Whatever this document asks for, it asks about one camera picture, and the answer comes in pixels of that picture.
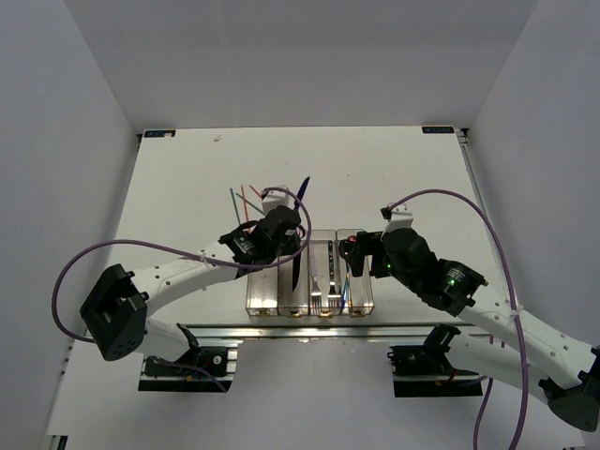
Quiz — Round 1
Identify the black spoon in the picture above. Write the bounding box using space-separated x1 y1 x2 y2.
338 235 360 258

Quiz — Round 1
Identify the black table knife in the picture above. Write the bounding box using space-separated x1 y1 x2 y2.
292 252 303 292

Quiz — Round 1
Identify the dark blue table knife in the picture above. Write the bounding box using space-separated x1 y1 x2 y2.
293 176 310 211

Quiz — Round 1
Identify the teal chopstick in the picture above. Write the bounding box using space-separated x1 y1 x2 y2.
235 192 265 216
229 187 242 225

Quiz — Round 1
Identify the dark patterned handle fork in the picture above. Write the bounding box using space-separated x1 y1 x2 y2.
327 241 341 314

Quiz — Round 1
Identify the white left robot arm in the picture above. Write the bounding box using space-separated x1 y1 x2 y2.
80 205 303 374

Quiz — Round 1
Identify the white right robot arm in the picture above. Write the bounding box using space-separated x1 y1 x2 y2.
338 228 599 432

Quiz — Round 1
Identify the orange chopstick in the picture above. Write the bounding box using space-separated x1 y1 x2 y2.
240 184 250 221
248 184 262 198

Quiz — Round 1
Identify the blue label sticker right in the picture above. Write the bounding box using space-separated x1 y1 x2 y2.
421 126 455 134

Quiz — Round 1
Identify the blue label sticker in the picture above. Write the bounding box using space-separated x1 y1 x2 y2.
421 126 455 134
142 129 176 139

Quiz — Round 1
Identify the blue label sticker left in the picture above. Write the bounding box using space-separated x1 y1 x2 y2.
142 129 176 139

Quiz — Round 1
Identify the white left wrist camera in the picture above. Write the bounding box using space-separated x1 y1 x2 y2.
261 185 294 217

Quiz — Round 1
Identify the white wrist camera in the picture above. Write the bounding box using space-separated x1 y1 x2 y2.
381 203 413 233
261 185 294 217

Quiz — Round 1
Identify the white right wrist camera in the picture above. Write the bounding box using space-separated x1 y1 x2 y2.
381 203 413 233

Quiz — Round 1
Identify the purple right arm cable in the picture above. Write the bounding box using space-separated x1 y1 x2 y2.
388 188 531 450

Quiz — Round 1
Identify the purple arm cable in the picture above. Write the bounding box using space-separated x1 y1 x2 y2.
388 188 531 450
51 187 313 346

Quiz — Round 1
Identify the aluminium table edge rail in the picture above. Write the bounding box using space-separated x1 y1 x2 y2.
86 322 488 342

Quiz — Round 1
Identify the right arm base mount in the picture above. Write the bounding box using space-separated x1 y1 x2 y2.
387 324 484 398

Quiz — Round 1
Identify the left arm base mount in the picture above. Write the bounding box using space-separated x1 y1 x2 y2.
138 324 238 394

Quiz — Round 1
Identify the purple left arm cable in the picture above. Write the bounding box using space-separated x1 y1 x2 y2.
51 187 313 346

